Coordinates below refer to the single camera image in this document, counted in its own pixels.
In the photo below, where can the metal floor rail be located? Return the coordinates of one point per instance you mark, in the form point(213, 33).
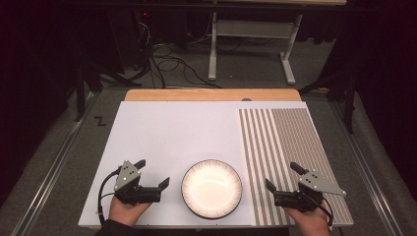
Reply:
point(52, 173)
point(367, 170)

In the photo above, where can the black metal stand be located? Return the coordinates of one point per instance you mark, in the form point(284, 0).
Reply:
point(350, 98)
point(80, 91)

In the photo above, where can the wooden table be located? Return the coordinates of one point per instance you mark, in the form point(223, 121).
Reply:
point(196, 95)

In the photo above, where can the white metal desk frame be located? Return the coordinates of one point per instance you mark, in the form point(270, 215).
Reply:
point(252, 29)

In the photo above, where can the white plate with dark rim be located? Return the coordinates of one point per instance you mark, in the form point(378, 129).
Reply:
point(211, 189)

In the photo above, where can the dark computer case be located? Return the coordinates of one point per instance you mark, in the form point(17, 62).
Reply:
point(131, 32)

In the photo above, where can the white board with striped panel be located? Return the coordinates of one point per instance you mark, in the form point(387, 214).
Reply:
point(170, 137)

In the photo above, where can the person's left hand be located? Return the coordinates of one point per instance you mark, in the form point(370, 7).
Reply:
point(126, 212)

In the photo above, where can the person's right hand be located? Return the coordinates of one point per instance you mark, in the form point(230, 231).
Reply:
point(309, 221)

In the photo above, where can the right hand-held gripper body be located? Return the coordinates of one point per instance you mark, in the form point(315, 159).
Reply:
point(308, 193)

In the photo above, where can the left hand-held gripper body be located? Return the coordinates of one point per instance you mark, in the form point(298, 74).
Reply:
point(126, 177)

